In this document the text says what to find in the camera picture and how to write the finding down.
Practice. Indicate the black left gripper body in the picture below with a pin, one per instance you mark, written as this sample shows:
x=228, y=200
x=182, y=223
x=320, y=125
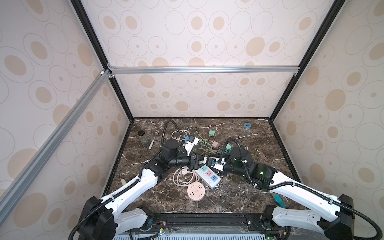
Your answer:
x=191, y=165

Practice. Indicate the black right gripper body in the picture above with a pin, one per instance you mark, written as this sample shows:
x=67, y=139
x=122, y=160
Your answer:
x=228, y=168

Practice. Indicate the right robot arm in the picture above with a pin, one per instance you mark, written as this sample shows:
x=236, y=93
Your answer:
x=327, y=214

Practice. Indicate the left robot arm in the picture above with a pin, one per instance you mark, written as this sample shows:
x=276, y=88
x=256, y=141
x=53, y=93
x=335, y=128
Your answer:
x=105, y=218

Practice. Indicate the pink charger plug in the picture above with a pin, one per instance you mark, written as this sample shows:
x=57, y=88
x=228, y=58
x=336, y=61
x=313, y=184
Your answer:
x=215, y=145

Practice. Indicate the white colourful power strip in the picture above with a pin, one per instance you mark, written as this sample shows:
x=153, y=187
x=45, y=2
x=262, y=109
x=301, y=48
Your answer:
x=208, y=176

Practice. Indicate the green charger far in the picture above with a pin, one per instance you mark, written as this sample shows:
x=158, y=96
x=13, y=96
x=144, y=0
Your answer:
x=212, y=133

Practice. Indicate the round pink power socket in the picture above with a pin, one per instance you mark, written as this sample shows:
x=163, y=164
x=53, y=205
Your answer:
x=196, y=191

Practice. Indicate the blue tape roll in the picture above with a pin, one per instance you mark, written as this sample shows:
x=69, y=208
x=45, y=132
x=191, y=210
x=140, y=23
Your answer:
x=247, y=126

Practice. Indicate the glass spice jar black lid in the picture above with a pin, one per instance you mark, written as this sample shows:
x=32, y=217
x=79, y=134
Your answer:
x=142, y=137

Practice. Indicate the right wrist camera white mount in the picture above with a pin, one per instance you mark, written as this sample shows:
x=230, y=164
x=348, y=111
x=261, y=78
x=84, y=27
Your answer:
x=215, y=163

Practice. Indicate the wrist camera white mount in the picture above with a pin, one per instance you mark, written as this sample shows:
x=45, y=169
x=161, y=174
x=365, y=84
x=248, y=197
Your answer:
x=215, y=163
x=190, y=142

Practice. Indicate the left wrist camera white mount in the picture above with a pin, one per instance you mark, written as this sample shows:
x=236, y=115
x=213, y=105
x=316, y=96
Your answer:
x=190, y=142

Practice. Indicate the teal handled tool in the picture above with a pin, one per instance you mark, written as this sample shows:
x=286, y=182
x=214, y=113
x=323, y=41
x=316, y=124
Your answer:
x=279, y=200

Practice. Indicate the aluminium frame crossbar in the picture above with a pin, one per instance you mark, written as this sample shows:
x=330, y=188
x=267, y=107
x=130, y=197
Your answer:
x=203, y=70

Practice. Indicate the aluminium frame left bar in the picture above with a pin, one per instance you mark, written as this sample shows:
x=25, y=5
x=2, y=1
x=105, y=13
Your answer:
x=29, y=173

